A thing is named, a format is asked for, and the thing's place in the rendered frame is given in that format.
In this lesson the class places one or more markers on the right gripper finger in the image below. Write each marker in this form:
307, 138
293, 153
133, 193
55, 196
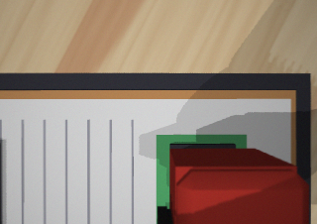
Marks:
164, 215

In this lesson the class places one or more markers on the dark clipboard with form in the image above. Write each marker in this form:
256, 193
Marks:
93, 148

